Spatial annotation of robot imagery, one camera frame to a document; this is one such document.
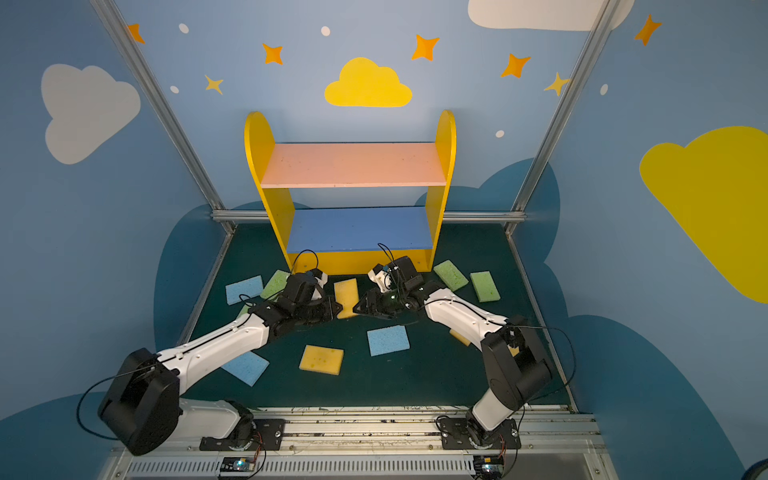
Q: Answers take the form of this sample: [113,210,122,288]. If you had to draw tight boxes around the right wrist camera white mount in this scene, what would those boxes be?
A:
[368,264,393,292]

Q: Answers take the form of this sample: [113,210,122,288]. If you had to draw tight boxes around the blue sponge far left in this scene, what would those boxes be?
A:
[225,275,263,305]

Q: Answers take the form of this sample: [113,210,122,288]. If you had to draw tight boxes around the left green circuit board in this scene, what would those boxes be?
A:
[219,457,256,477]

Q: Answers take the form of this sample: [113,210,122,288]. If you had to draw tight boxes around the green sponge right inner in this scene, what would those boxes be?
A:
[433,260,469,291]

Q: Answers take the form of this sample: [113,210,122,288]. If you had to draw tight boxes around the right green circuit board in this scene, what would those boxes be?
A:
[472,456,505,480]

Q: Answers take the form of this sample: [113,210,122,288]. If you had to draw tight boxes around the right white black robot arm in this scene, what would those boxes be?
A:
[353,256,557,448]

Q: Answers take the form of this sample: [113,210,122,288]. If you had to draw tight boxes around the blue sponge centre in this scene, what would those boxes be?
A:
[367,325,410,357]

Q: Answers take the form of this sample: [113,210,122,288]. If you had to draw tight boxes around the aluminium frame post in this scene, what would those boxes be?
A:
[504,0,623,241]
[90,0,225,213]

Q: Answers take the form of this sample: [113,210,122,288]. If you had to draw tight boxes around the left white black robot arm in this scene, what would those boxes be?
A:
[98,268,342,455]

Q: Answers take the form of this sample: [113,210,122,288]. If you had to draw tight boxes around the rear aluminium frame bar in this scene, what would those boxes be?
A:
[211,207,526,223]

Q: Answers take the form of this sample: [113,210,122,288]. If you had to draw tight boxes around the right aluminium frame post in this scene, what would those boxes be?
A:
[504,0,623,241]

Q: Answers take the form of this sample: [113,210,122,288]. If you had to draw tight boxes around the green circuit board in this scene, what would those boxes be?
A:
[219,457,256,477]
[472,456,505,480]

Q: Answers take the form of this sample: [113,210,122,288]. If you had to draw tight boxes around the blue sponge near left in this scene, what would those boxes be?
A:
[222,351,270,387]

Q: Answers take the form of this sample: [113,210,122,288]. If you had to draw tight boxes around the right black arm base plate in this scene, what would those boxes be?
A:
[435,415,521,450]

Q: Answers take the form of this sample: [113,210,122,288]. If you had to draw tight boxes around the green sponge left upper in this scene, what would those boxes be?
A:
[260,270,290,300]

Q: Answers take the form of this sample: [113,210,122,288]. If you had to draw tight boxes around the yellow sponge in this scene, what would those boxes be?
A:
[334,278,359,319]
[449,329,472,346]
[299,345,344,376]

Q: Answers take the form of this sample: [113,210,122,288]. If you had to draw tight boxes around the blue sponge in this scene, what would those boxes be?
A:
[225,275,263,305]
[222,351,270,387]
[367,325,410,357]

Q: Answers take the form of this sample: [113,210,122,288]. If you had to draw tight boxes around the left aluminium frame post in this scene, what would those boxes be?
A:
[90,0,225,213]

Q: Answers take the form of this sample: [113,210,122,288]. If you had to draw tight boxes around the green sponge right outer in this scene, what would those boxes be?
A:
[470,271,501,303]

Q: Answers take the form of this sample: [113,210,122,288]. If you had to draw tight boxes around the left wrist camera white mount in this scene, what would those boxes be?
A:
[306,268,329,289]

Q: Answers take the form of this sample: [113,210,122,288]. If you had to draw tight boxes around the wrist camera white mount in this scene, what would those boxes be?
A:
[306,268,329,289]
[368,264,393,292]

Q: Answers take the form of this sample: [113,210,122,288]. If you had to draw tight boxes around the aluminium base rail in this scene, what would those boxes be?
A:
[99,406,618,479]

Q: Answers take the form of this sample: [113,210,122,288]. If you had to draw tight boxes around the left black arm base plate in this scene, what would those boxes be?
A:
[199,419,286,452]

